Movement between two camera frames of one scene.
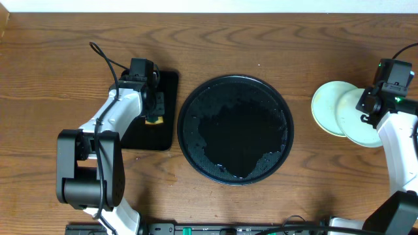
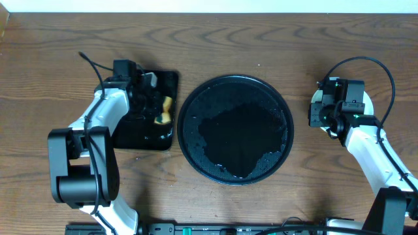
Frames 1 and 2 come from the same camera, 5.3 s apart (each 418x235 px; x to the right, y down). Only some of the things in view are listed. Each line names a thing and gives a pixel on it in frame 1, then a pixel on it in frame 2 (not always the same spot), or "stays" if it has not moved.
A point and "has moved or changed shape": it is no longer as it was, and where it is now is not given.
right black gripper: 366,93 -> 313,119
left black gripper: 157,106 stays
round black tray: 235,130 stays
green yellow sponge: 151,119 has moved or changed shape
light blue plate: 349,119 has moved or changed shape
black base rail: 294,228 stays
